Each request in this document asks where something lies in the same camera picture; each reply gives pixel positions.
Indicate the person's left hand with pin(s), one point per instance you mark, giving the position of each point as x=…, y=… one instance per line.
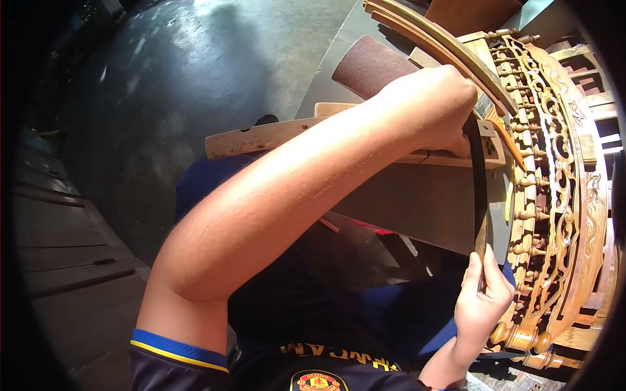
x=430, y=105

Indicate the person's right hand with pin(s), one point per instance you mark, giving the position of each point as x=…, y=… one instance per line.
x=481, y=313

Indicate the person's left thumb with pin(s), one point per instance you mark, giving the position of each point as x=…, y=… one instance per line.
x=456, y=144

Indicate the person's right index finger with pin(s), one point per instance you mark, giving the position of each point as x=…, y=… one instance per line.
x=498, y=273

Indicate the person's right thumb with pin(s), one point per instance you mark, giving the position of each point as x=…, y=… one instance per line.
x=470, y=273

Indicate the dark curved wooden strip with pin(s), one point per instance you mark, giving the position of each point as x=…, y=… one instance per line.
x=478, y=195

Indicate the orange curved wooden sliver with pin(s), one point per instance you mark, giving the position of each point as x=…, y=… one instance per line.
x=506, y=139

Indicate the carved wooden furniture panel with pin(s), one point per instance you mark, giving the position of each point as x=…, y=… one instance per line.
x=562, y=195

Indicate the bundle of curved wooden mouldings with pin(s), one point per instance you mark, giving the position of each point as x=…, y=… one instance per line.
x=440, y=44

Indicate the red flat scrap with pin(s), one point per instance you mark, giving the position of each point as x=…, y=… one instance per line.
x=369, y=226

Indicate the brown sandpaper roll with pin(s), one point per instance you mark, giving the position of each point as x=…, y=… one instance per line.
x=369, y=66

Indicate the small light wooden block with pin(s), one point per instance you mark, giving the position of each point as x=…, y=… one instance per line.
x=330, y=108

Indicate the stacked wooden furniture frames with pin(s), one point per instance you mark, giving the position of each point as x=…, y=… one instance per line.
x=594, y=93

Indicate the thin wooden stick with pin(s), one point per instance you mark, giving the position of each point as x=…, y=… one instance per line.
x=328, y=225

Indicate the person's body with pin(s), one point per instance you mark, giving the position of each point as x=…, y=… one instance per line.
x=303, y=342

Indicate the light wooden plank with holes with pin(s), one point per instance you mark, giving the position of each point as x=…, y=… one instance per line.
x=254, y=138

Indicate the person's legs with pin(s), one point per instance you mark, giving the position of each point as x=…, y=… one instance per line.
x=198, y=183

